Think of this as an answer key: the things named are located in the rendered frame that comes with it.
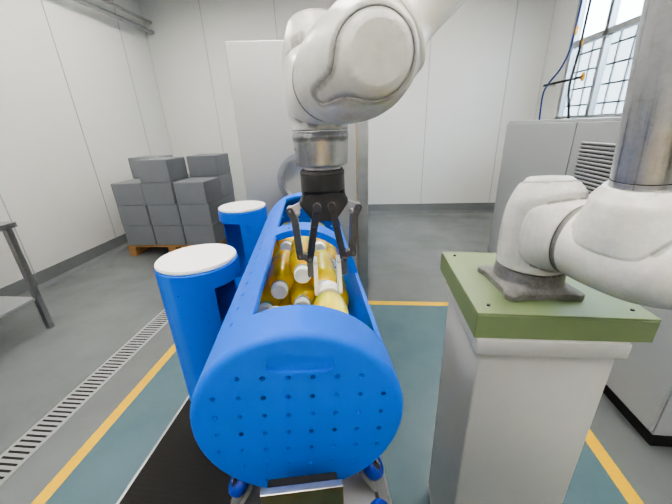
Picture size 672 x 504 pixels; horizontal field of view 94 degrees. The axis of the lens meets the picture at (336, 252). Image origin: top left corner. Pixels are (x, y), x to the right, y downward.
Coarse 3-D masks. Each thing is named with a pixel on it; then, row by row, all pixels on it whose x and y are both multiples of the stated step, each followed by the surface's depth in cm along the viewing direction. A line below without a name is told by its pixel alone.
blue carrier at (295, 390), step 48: (240, 288) 57; (240, 336) 39; (288, 336) 37; (336, 336) 38; (240, 384) 38; (288, 384) 39; (336, 384) 40; (384, 384) 40; (240, 432) 42; (288, 432) 42; (336, 432) 43; (384, 432) 44; (240, 480) 45
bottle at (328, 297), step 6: (330, 288) 59; (324, 294) 57; (330, 294) 57; (336, 294) 58; (318, 300) 57; (324, 300) 56; (330, 300) 56; (336, 300) 56; (342, 300) 57; (324, 306) 55; (330, 306) 55; (336, 306) 55; (342, 306) 56; (348, 312) 57
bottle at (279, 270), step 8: (280, 256) 83; (288, 256) 84; (272, 264) 81; (280, 264) 78; (288, 264) 80; (272, 272) 76; (280, 272) 75; (288, 272) 76; (272, 280) 74; (280, 280) 74; (288, 280) 75; (288, 288) 74
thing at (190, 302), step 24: (168, 288) 104; (192, 288) 104; (216, 288) 134; (168, 312) 110; (192, 312) 107; (216, 312) 110; (192, 336) 110; (216, 336) 112; (192, 360) 115; (192, 384) 120
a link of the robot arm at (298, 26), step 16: (304, 16) 42; (320, 16) 42; (288, 32) 43; (304, 32) 42; (288, 48) 43; (288, 64) 42; (288, 80) 43; (288, 96) 45; (288, 112) 48; (304, 112) 43; (304, 128) 47; (320, 128) 46; (336, 128) 47
